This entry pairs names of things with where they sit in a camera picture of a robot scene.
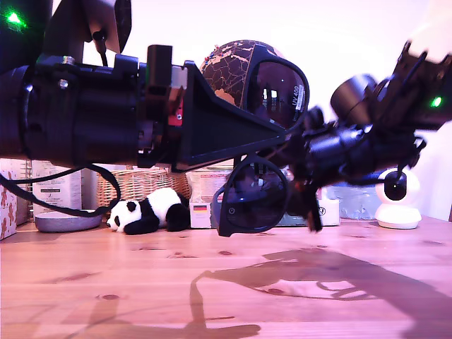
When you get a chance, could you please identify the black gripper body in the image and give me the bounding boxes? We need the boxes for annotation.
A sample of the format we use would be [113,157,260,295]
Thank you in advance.
[30,44,184,171]

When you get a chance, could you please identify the black Google sunglasses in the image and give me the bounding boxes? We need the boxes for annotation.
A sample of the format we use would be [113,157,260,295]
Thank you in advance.
[210,41,311,238]

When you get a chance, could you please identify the white pink labelled tin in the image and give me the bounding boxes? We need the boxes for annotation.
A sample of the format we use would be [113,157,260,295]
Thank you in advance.
[186,169,234,204]

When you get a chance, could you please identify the large clear water bottle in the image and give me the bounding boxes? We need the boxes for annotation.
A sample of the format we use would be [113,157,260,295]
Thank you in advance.
[326,182,382,220]

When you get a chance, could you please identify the brown cork globe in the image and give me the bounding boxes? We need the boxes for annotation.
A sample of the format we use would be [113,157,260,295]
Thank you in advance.
[199,39,283,110]

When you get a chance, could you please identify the printed cardboard tray box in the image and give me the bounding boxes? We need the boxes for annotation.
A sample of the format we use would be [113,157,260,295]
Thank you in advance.
[189,199,340,229]

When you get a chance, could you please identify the panda plush toy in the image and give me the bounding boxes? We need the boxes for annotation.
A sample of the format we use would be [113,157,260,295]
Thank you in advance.
[105,186,191,237]

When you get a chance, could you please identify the white printed carton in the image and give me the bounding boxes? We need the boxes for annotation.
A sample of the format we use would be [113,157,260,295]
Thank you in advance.
[31,160,83,213]

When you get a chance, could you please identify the grey bowl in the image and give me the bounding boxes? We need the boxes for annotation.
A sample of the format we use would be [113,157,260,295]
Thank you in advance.
[34,209,103,234]

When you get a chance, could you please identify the clear plastic storage container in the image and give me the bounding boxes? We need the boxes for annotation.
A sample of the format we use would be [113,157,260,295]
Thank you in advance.
[0,157,32,227]

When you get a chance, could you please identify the gingerbread print box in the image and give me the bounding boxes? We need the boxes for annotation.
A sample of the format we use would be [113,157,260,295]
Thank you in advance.
[0,169,18,241]

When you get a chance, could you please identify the wicker basket with handle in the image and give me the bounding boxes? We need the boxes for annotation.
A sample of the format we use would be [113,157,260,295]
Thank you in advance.
[95,165,191,213]

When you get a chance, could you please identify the small white round camera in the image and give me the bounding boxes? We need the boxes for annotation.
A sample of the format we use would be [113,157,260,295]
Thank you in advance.
[374,167,422,230]

